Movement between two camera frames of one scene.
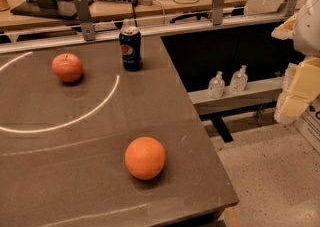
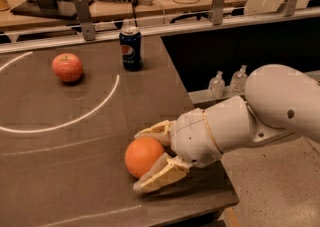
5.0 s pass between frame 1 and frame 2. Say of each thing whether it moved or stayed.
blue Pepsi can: stayed
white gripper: moved
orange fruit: stayed
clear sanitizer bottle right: stayed
